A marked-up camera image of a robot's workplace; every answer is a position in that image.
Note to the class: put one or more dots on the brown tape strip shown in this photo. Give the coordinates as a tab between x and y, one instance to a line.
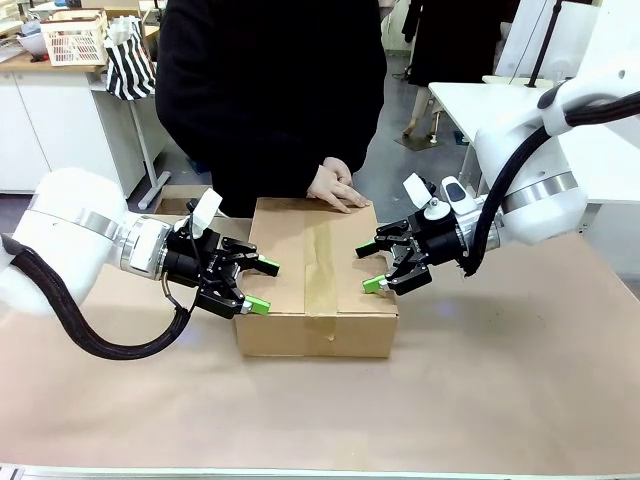
320	280

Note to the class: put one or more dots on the person in black sweater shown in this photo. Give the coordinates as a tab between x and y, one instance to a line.
260	100

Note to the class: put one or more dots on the small open cardboard box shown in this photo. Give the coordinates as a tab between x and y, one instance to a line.
175	191

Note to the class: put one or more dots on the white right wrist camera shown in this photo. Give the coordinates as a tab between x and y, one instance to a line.
462	202

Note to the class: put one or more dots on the brown cardboard shipping box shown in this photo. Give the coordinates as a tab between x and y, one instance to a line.
280	330

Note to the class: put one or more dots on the person's left hand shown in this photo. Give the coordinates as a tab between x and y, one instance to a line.
332	185

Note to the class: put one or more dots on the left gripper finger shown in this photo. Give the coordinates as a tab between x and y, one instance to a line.
225	300
250	260

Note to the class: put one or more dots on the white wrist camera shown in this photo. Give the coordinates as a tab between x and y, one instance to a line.
462	202
207	207

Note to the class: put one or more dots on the figure in black dress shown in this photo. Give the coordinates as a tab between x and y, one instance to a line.
450	45

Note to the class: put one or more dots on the black pole stand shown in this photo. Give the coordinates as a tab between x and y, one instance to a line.
545	40

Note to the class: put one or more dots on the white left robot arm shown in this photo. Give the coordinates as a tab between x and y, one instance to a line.
70	220

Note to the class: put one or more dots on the white red plastic crate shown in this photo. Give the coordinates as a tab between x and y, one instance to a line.
75	47

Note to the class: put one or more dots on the black white striped bag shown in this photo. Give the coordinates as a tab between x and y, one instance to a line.
127	75

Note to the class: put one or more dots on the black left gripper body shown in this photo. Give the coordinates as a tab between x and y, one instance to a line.
200	260

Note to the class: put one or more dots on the large white table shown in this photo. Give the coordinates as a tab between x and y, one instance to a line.
480	105

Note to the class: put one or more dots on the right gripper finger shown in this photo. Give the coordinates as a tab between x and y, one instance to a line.
407	277
392	235

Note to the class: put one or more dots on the person's left forearm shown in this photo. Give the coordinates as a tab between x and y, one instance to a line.
365	130

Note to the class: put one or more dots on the white cabinet wooden top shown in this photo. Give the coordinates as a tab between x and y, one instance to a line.
60	135

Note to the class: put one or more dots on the white board panel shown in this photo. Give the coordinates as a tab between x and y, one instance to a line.
570	30

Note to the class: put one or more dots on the white desk gray leg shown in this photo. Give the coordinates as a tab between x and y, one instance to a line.
142	150

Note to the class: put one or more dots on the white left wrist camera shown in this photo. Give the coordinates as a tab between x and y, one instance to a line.
207	207

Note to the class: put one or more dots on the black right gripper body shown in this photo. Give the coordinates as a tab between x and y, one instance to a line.
442	240

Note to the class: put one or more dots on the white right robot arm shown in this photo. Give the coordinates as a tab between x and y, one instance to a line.
540	170

